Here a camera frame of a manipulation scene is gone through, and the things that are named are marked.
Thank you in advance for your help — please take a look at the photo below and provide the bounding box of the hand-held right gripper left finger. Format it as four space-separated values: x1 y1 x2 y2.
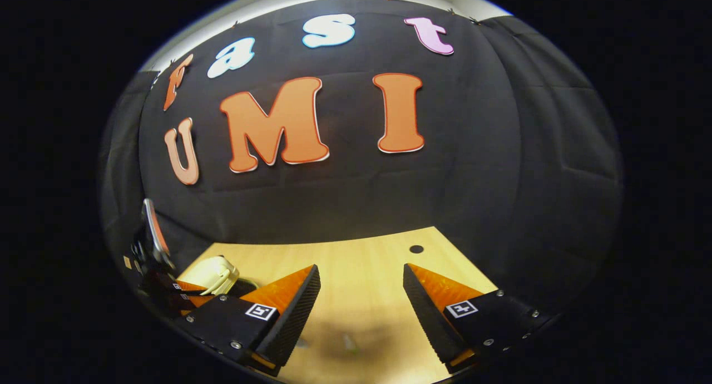
176 264 322 375

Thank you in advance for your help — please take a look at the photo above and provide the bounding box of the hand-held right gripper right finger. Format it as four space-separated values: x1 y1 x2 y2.
403 263 557 373

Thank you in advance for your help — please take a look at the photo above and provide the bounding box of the pale yellow suitcase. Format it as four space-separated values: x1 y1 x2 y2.
178 255 259 297

